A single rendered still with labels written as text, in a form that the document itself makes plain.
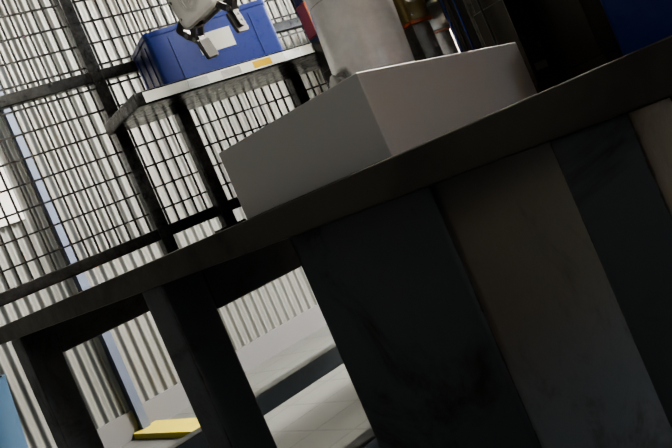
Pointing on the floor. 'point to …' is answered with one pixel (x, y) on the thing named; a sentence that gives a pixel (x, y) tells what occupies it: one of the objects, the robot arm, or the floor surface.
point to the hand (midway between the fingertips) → (225, 39)
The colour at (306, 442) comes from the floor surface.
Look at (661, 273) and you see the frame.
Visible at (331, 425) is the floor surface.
